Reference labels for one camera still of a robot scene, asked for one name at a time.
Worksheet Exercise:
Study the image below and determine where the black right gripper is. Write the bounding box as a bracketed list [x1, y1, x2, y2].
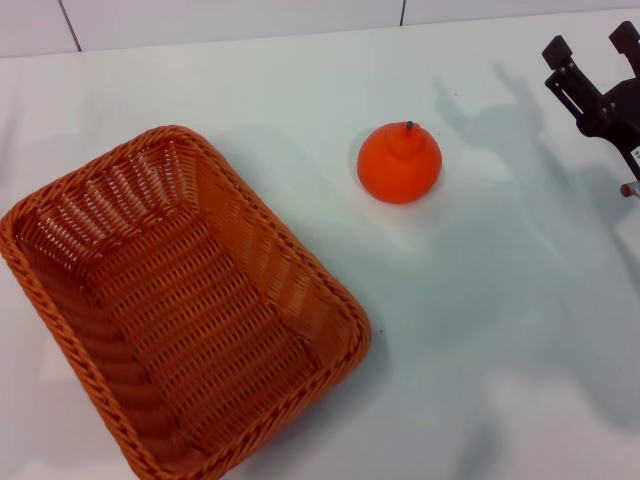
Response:
[541, 20, 640, 180]

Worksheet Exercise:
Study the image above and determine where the orange toy tangerine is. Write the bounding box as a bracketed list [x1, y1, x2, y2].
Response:
[356, 119, 444, 205]

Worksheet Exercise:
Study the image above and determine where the orange woven wicker basket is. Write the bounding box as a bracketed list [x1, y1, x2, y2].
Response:
[0, 124, 373, 480]

